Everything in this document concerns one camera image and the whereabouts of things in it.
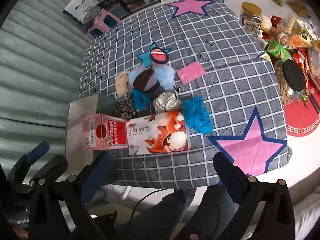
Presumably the grey checked blanket with stars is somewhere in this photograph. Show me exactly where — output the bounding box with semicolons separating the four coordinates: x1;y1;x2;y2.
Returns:
78;0;288;189

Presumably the white polka dot scrunchie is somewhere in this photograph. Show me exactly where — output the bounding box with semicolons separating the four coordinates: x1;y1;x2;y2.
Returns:
152;92;182;113

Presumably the grey cardboard box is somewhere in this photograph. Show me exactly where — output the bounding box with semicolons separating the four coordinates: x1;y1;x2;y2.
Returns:
65;94;137;162

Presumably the light blue fluffy scrunchie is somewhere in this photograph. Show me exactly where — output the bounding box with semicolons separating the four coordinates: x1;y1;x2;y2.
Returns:
127;64;177;92

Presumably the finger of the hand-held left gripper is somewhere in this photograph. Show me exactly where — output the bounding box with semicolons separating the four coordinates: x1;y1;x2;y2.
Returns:
28;154;68;185
6;141;50;180

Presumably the black cable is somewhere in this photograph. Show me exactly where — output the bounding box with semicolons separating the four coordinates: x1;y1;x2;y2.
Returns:
129;188;167;232

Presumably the teal scrunchie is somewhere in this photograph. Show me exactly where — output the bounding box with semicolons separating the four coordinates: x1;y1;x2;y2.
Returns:
130;89;152;111

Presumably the black lid nut jar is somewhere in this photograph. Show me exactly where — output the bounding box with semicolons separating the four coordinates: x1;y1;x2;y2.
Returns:
273;59;310;106

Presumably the person's jeans leg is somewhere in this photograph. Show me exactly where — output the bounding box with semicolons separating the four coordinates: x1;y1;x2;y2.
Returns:
125;187;200;240

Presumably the green snack packet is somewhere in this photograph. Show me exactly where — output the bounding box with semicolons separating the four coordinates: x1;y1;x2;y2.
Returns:
264;40;292;61

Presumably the brown and purple scrunchie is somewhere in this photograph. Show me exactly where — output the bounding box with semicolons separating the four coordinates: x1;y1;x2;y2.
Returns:
133;69;164;98

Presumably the white orange floral carton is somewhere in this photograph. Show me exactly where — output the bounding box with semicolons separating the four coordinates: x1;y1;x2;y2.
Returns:
126;110;192;156

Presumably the leopard print scrunchie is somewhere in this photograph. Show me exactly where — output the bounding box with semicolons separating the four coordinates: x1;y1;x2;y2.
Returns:
113;97;137;120

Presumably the white paper bag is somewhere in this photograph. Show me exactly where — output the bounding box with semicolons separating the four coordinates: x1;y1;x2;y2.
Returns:
62;0;101;23

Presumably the white cloth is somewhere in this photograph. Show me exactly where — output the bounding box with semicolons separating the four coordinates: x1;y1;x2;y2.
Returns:
292;200;320;240

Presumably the gold lid jar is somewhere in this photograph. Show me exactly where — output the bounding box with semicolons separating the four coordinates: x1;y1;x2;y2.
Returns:
240;2;263;35

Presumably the pink cloth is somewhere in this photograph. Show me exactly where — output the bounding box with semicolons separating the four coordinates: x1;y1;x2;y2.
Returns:
176;62;206;85

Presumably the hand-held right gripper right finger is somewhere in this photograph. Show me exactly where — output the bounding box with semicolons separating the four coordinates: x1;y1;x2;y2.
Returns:
175;152;296;240

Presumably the red patterned carton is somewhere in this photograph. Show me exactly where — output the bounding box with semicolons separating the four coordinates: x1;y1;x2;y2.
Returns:
82;113;128;151

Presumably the pink sock with black band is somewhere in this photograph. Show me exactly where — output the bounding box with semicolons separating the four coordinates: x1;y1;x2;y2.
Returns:
151;47;171;68

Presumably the teal cloth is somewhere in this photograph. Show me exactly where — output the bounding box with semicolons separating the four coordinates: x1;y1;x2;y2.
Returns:
183;96;213;135

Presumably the red round mat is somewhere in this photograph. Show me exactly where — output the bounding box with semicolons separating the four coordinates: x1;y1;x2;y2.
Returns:
283;97;320;138

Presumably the beige scrunchie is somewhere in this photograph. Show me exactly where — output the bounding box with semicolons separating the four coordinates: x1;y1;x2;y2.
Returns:
114;71;131;98

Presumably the pink plastic stool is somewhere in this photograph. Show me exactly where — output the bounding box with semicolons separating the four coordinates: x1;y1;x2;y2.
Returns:
86;7;123;41

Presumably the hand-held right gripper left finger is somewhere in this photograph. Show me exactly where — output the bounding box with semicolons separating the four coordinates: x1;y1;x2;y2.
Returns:
28;151;115;240

